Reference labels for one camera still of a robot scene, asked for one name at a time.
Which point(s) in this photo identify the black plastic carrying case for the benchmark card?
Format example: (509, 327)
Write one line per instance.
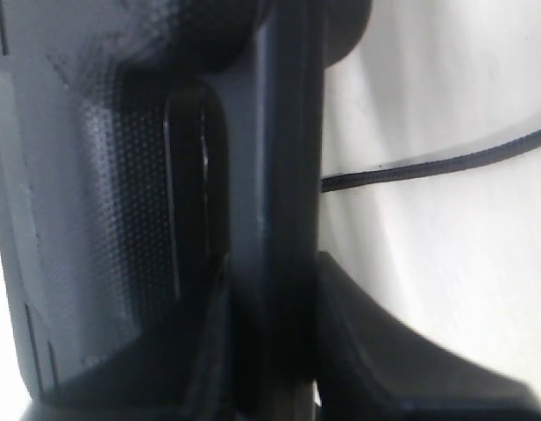
(190, 128)

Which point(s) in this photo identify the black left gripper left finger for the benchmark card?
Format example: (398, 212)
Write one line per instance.
(133, 338)

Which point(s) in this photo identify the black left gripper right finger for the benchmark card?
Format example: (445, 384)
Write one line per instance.
(370, 366)

